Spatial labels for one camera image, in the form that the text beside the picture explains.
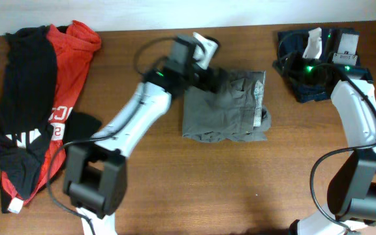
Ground grey shorts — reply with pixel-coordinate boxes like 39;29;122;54
182;70;272;143

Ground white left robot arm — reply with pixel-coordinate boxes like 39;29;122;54
63;33;223;234

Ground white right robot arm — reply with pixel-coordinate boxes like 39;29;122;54
273;27;376;234

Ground folded navy garment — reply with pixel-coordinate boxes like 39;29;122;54
272;27;375;104

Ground red t-shirt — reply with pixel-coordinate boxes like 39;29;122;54
1;20;101;213

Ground black t-shirt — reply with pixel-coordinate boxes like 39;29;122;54
0;25;103;214

